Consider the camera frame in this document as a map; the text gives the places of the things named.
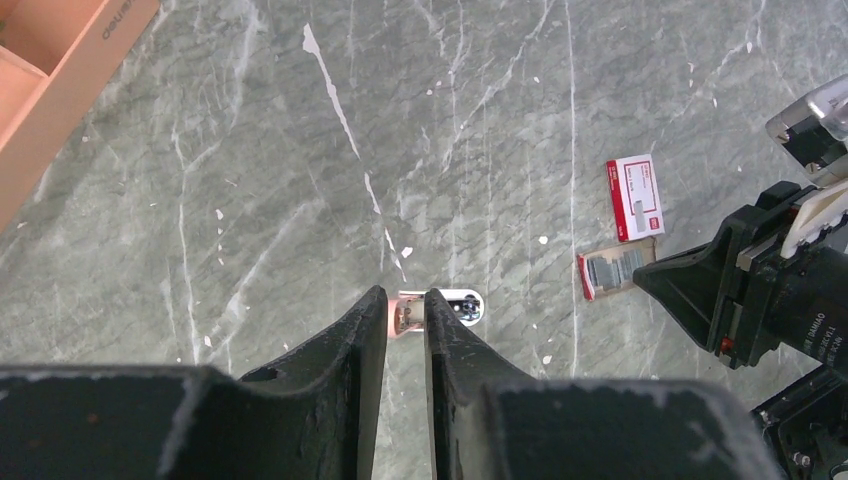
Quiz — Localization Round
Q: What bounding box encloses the peach plastic file organizer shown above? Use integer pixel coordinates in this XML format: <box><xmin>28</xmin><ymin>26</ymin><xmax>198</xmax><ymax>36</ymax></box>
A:
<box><xmin>1</xmin><ymin>0</ymin><xmax>160</xmax><ymax>226</ymax></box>

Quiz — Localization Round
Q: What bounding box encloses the cardboard staple tray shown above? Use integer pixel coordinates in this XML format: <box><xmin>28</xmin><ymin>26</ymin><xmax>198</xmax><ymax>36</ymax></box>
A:
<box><xmin>577</xmin><ymin>237</ymin><xmax>656</xmax><ymax>301</ymax></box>

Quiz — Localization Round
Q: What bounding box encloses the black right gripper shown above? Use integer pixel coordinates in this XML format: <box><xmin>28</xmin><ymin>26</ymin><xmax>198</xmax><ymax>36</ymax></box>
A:
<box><xmin>633</xmin><ymin>181</ymin><xmax>847</xmax><ymax>371</ymax></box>

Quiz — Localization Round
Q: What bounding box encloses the pink white stapler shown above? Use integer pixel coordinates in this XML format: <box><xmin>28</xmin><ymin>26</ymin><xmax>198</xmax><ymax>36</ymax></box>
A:
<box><xmin>387</xmin><ymin>288</ymin><xmax>486</xmax><ymax>339</ymax></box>

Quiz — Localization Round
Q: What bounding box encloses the small staple box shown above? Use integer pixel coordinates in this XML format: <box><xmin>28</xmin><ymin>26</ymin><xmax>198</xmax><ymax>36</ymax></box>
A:
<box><xmin>605</xmin><ymin>154</ymin><xmax>665</xmax><ymax>242</ymax></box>

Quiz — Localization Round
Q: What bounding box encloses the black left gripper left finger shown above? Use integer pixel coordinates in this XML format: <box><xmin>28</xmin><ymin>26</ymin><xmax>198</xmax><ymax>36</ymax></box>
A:
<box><xmin>1</xmin><ymin>286</ymin><xmax>388</xmax><ymax>479</ymax></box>

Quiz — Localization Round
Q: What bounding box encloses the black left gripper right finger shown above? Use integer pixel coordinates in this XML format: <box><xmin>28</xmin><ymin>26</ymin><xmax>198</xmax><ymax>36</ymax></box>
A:
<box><xmin>425</xmin><ymin>311</ymin><xmax>782</xmax><ymax>479</ymax></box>

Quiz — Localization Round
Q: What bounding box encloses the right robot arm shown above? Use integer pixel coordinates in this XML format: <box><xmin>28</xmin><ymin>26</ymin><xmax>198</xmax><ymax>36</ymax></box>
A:
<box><xmin>633</xmin><ymin>181</ymin><xmax>847</xmax><ymax>479</ymax></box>

